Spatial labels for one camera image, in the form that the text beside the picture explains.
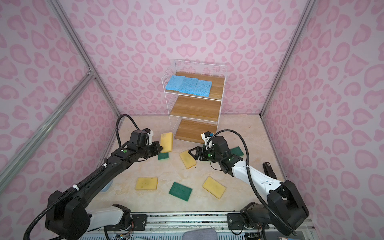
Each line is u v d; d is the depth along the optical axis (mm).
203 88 739
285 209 405
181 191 819
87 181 449
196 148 718
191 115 866
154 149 731
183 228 728
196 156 715
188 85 756
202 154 705
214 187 830
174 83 778
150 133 772
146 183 850
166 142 841
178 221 750
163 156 946
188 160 952
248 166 534
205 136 747
